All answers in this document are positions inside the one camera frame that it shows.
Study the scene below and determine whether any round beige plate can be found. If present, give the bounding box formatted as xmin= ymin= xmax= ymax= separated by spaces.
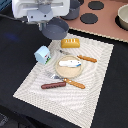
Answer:
xmin=55 ymin=55 xmax=83 ymax=78

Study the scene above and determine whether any tall grey pot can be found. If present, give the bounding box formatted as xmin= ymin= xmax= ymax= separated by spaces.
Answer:
xmin=63 ymin=0 xmax=80 ymax=20

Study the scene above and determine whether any beige bowl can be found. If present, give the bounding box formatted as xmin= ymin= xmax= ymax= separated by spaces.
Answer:
xmin=118 ymin=4 xmax=128 ymax=30

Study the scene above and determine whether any knife with wooden handle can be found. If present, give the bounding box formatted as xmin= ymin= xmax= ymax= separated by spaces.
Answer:
xmin=59 ymin=50 xmax=97 ymax=63

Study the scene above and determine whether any low grey pot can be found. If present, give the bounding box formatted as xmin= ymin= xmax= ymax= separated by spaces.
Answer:
xmin=42 ymin=18 xmax=69 ymax=40

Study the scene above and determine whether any woven beige placemat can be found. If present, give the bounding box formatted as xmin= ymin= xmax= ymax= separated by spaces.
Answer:
xmin=14 ymin=34 xmax=113 ymax=128

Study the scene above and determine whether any light blue milk carton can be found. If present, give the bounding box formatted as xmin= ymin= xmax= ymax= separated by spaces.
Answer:
xmin=34 ymin=46 xmax=51 ymax=64

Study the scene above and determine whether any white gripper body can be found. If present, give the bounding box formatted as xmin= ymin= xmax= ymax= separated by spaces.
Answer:
xmin=12 ymin=0 xmax=70 ymax=23

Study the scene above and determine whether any fork with wooden handle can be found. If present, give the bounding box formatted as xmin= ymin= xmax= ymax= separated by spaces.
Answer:
xmin=45 ymin=71 xmax=85 ymax=89

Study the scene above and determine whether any brown toy sausage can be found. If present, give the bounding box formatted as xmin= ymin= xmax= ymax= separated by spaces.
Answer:
xmin=41 ymin=82 xmax=66 ymax=89

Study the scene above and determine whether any white and blue toy fish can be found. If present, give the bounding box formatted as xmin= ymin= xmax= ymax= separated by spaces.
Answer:
xmin=59 ymin=60 xmax=81 ymax=68

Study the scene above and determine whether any yellow toy bread loaf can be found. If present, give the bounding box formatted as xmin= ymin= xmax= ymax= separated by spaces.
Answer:
xmin=61 ymin=38 xmax=80 ymax=48

